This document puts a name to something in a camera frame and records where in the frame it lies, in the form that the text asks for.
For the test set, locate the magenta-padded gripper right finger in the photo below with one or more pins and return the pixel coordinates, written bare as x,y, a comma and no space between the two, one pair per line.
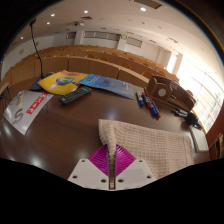
136,171

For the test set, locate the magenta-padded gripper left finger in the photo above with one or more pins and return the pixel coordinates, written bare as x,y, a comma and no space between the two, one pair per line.
83,171

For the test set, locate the beige waffle-knit towel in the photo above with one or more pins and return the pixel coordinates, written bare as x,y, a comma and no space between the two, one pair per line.
156,146

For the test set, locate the red marker pen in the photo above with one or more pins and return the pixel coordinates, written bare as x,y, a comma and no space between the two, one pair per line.
156,108
146,99

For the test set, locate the white notebook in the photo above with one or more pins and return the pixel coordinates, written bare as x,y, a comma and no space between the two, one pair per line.
199,138

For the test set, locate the black marker pen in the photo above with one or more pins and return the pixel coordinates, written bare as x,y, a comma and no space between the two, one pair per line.
179,112

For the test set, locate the black handheld microphone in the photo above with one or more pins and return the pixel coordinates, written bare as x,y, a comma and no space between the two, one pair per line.
192,119

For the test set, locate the black remote control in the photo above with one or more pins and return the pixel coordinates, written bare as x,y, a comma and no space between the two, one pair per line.
75,95

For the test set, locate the white flyer with red print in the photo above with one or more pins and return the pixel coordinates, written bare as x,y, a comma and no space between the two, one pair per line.
23,111

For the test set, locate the wooden desk organizer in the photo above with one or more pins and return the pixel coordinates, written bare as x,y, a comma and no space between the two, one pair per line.
160,90

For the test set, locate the wooden side cabinet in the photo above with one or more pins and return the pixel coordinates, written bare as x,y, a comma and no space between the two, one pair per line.
216,133

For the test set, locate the yellow booklet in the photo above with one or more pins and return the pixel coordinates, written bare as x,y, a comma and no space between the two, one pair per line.
55,86

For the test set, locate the blue booklet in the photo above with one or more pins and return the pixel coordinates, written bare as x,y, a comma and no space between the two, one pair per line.
110,85

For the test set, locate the wooden lecture hall seat rows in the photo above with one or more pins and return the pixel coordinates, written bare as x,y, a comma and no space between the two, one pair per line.
86,63

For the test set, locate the black gooseneck desk microphone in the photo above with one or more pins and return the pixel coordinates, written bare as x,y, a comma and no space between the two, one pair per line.
39,60

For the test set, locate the ceiling projector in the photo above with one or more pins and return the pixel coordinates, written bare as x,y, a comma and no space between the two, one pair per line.
80,23

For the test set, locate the recessed ceiling lights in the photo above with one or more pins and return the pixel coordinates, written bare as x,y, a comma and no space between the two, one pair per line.
86,11

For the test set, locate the ceiling air vent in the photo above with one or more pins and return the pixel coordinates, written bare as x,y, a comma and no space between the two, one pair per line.
148,3

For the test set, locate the wooden chair with black frame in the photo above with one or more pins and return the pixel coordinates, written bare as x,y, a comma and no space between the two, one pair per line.
4,95

